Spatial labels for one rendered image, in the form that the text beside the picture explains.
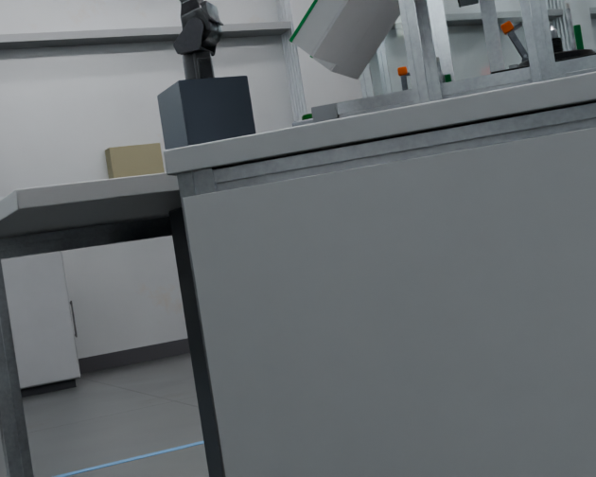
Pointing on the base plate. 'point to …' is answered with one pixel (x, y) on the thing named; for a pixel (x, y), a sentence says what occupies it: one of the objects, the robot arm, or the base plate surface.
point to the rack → (541, 34)
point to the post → (492, 35)
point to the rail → (324, 113)
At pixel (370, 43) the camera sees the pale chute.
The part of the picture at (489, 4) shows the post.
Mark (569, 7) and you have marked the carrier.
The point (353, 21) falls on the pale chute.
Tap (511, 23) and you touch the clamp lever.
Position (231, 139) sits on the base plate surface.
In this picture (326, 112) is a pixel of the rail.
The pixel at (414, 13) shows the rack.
